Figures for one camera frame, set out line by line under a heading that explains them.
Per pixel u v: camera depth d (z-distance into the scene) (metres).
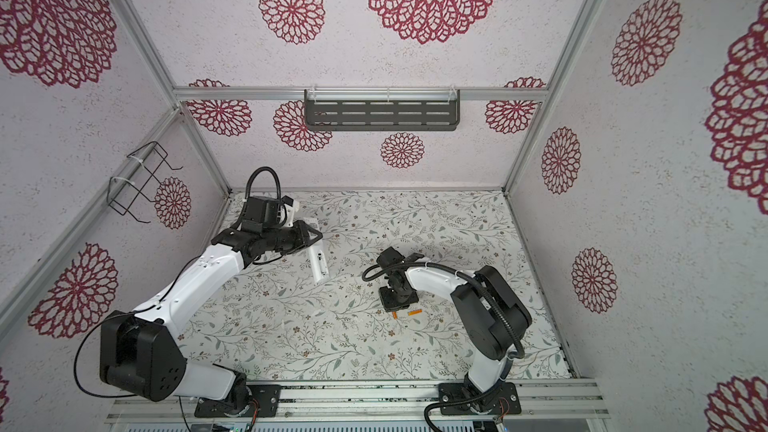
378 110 0.99
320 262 0.79
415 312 0.89
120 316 0.42
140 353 0.42
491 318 0.47
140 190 0.77
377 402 0.75
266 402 0.73
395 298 0.78
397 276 0.67
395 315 0.88
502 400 0.73
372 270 0.84
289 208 0.78
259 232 0.63
